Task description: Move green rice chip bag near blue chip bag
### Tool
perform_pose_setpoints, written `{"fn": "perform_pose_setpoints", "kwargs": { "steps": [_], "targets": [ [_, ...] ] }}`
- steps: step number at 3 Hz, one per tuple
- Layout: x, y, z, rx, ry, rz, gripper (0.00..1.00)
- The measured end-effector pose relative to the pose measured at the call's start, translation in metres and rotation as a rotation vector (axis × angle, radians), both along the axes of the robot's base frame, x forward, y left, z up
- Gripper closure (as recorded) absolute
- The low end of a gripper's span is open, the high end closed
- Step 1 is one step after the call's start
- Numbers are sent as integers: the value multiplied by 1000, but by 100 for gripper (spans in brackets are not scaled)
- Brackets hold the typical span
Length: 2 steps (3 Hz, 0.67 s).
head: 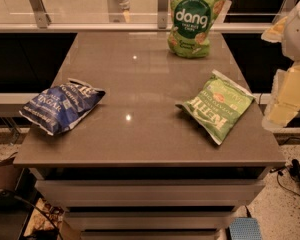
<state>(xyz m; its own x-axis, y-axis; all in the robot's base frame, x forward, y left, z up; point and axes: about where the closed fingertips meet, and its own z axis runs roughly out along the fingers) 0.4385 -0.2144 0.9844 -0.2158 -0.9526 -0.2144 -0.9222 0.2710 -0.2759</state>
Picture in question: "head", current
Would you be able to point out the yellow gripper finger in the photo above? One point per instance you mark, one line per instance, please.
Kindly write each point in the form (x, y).
(274, 33)
(284, 103)

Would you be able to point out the green kettle chip bag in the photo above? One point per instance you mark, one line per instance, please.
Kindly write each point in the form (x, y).
(218, 106)

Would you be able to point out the blue kettle chip bag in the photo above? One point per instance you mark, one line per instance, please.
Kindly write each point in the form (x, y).
(60, 108)

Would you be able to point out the green dang rice chip bag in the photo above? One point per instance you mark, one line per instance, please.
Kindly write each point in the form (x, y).
(191, 23)

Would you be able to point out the grey drawer cabinet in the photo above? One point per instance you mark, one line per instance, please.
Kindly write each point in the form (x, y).
(150, 205)

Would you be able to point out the glass railing with metal posts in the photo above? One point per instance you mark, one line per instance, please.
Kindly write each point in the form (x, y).
(25, 16)

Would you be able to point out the blue perforated floor object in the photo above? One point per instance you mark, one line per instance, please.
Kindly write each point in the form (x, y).
(244, 229)

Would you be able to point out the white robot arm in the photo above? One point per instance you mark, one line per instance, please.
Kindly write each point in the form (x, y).
(290, 43)

